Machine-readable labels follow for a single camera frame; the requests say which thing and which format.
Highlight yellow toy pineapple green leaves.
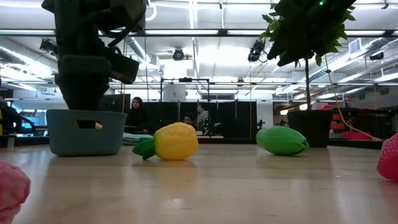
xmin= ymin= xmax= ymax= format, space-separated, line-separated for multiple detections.
xmin=132 ymin=121 xmax=200 ymax=161

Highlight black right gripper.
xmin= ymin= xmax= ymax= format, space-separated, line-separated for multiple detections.
xmin=266 ymin=12 xmax=349 ymax=68

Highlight blue-grey plastic bin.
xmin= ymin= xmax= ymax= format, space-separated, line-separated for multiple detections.
xmin=46 ymin=108 xmax=128 ymax=157

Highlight green toy pea pod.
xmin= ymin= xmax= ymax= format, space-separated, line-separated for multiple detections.
xmin=256 ymin=125 xmax=310 ymax=156

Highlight black room divider panels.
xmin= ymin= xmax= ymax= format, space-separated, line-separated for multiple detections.
xmin=142 ymin=100 xmax=258 ymax=139

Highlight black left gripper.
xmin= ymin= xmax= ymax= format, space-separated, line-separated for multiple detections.
xmin=55 ymin=55 xmax=113 ymax=111

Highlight person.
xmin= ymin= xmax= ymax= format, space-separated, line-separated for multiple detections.
xmin=196 ymin=104 xmax=210 ymax=125
xmin=183 ymin=114 xmax=197 ymax=129
xmin=125 ymin=96 xmax=150 ymax=134

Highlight black ceiling camera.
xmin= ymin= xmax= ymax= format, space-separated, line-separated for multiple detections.
xmin=39 ymin=38 xmax=58 ymax=57
xmin=247 ymin=39 xmax=266 ymax=63

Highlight light blue folded cloth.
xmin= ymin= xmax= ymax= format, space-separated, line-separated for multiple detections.
xmin=122 ymin=133 xmax=154 ymax=146

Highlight pink toy raspberry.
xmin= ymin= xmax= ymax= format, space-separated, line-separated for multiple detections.
xmin=0 ymin=160 xmax=32 ymax=224

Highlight yellow hanging cable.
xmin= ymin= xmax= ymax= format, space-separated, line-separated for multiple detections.
xmin=324 ymin=55 xmax=384 ymax=142

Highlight red plastic tray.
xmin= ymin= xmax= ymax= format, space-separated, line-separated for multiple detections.
xmin=341 ymin=131 xmax=374 ymax=141

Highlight green potted plant black pot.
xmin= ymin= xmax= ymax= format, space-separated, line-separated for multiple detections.
xmin=259 ymin=4 xmax=357 ymax=149

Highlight black ceiling spotlight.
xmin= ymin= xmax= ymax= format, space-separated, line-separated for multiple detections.
xmin=172 ymin=47 xmax=185 ymax=62

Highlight red toy strawberry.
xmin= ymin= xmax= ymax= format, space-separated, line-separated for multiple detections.
xmin=376 ymin=132 xmax=398 ymax=182

